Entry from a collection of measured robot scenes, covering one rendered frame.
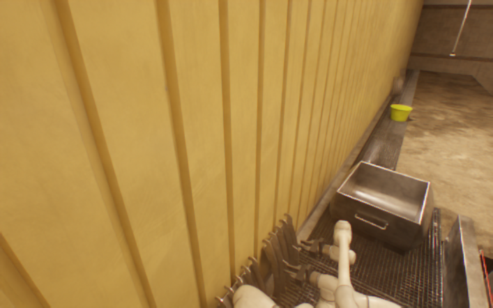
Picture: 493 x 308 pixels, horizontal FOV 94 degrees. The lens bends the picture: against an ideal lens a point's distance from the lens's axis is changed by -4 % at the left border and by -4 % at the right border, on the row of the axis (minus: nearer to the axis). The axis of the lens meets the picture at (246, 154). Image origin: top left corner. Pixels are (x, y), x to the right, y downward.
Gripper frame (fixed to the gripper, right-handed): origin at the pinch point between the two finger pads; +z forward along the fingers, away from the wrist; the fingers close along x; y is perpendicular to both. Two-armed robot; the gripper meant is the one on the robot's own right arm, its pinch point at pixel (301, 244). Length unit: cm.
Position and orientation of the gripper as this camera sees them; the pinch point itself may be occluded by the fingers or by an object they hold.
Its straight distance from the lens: 198.2
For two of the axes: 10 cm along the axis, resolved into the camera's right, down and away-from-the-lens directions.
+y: 1.8, 9.2, 3.4
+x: 5.7, -3.8, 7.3
